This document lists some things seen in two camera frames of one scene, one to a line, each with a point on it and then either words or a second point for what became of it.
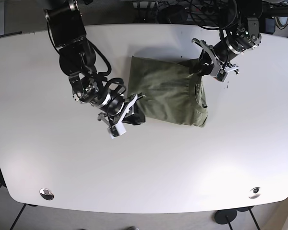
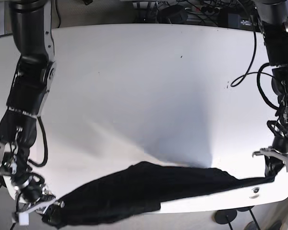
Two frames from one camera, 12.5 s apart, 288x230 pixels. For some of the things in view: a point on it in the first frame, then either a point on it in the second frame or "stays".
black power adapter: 173,14 stays
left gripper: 119,108 -> 30,194
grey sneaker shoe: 133,228 -> 251,225
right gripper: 246,38 -> 284,149
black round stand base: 224,216 stays
